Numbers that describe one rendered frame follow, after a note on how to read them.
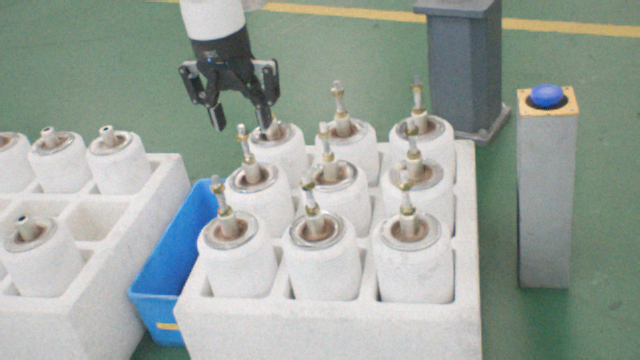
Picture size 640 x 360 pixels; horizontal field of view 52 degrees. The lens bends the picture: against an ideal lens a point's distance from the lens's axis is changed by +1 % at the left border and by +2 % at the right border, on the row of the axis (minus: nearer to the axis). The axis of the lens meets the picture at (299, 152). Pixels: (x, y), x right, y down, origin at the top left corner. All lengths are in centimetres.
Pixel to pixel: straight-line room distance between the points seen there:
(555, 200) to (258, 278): 43
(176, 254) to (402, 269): 49
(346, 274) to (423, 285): 10
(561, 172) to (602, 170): 39
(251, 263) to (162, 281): 31
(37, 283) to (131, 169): 26
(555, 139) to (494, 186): 39
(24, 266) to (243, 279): 31
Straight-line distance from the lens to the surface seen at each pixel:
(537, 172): 96
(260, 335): 89
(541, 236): 103
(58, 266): 101
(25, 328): 105
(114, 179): 115
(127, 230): 108
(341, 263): 82
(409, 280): 81
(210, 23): 81
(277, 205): 95
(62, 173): 122
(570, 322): 106
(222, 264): 85
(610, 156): 139
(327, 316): 83
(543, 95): 92
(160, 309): 105
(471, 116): 139
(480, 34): 132
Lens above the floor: 78
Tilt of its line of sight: 32 degrees down
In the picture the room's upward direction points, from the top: 12 degrees counter-clockwise
